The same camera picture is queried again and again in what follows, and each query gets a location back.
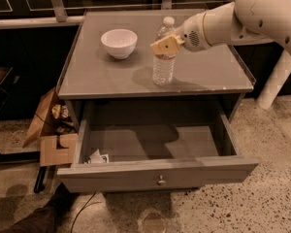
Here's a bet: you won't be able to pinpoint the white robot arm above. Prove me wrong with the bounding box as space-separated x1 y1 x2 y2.
151 0 291 110

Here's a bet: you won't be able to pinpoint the dark trouser leg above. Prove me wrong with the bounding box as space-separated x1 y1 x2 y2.
0 183 78 233

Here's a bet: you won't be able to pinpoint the black cylindrical bar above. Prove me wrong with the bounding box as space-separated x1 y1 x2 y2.
34 166 47 193

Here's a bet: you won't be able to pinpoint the white ceramic bowl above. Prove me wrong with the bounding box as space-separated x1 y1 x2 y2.
101 29 138 59

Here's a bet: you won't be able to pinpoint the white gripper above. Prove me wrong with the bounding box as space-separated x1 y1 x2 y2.
150 13 210 55

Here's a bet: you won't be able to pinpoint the grey wooden nightstand cabinet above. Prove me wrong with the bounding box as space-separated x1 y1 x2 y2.
55 9 257 134

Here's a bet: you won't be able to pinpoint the crumpled white paper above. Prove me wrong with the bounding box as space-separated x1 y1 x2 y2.
85 149 109 164

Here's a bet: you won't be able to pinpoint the brown cardboard box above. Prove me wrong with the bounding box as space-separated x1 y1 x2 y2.
23 88 78 167

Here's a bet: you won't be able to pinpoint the crumpled wrappers in box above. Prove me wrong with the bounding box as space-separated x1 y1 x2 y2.
51 104 69 119

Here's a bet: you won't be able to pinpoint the metal drawer knob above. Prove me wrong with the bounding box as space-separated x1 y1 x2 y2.
157 176 167 186

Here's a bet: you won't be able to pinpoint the metal window frame rail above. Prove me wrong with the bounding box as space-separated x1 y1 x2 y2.
0 0 291 31

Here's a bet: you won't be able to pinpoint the grey open top drawer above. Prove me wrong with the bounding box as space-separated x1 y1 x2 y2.
58 100 258 192

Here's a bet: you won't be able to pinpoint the clear plastic water bottle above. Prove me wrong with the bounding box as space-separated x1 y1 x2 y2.
152 17 176 85

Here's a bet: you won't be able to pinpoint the black cable on floor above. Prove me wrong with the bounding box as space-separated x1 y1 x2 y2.
69 191 98 233

